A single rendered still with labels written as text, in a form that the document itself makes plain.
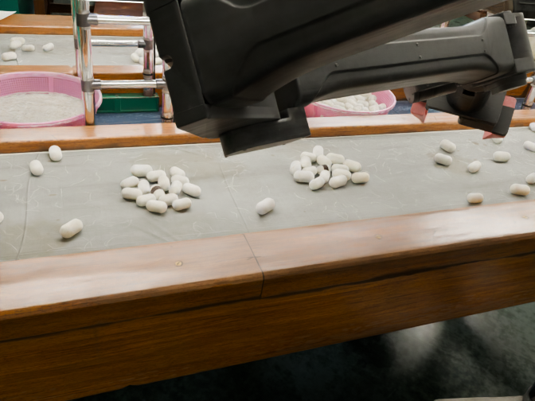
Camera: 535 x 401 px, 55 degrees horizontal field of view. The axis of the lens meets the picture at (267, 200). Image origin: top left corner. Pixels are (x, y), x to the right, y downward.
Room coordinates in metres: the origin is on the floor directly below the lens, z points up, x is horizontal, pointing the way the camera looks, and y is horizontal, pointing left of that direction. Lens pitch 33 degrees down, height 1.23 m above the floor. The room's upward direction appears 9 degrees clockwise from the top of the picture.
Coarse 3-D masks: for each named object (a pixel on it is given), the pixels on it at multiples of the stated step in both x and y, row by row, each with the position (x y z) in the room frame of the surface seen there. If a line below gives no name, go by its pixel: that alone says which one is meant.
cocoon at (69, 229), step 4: (72, 220) 0.59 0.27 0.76; (76, 220) 0.59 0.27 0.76; (80, 220) 0.59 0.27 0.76; (64, 224) 0.57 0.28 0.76; (68, 224) 0.58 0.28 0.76; (72, 224) 0.58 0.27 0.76; (76, 224) 0.58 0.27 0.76; (80, 224) 0.59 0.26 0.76; (64, 228) 0.57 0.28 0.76; (68, 228) 0.57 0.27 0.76; (72, 228) 0.57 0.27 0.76; (76, 228) 0.58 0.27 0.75; (80, 228) 0.58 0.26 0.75; (60, 232) 0.57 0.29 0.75; (64, 232) 0.56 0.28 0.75; (68, 232) 0.57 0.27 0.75; (72, 232) 0.57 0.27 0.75; (76, 232) 0.58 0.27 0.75; (64, 236) 0.56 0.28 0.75; (68, 236) 0.56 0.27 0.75
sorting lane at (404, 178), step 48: (192, 144) 0.91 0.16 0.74; (288, 144) 0.97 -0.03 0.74; (336, 144) 1.01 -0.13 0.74; (384, 144) 1.04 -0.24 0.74; (432, 144) 1.08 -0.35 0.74; (480, 144) 1.12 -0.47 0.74; (0, 192) 0.65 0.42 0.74; (48, 192) 0.67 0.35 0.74; (96, 192) 0.69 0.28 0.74; (240, 192) 0.76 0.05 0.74; (288, 192) 0.78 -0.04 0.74; (336, 192) 0.81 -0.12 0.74; (384, 192) 0.84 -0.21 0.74; (432, 192) 0.86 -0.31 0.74; (480, 192) 0.89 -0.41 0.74; (0, 240) 0.54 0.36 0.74; (48, 240) 0.56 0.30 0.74; (96, 240) 0.57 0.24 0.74; (144, 240) 0.59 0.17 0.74
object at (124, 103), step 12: (72, 0) 1.10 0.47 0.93; (72, 12) 1.10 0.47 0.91; (144, 12) 1.16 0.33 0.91; (72, 24) 1.10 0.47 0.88; (144, 36) 1.16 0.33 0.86; (144, 48) 1.16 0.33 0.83; (144, 60) 1.16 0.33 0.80; (144, 72) 1.16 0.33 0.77; (108, 96) 1.13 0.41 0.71; (120, 96) 1.14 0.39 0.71; (132, 96) 1.15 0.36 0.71; (144, 96) 1.16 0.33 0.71; (156, 96) 1.17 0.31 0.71; (108, 108) 1.12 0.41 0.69; (120, 108) 1.13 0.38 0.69; (132, 108) 1.14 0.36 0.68; (144, 108) 1.16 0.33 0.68; (156, 108) 1.17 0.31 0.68
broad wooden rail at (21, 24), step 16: (16, 16) 1.46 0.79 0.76; (32, 16) 1.49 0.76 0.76; (48, 16) 1.51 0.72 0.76; (64, 16) 1.53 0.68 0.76; (0, 32) 1.37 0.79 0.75; (16, 32) 1.38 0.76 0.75; (32, 32) 1.40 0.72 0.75; (48, 32) 1.42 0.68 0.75; (64, 32) 1.44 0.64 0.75; (96, 32) 1.47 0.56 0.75; (112, 32) 1.49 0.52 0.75; (128, 32) 1.51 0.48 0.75
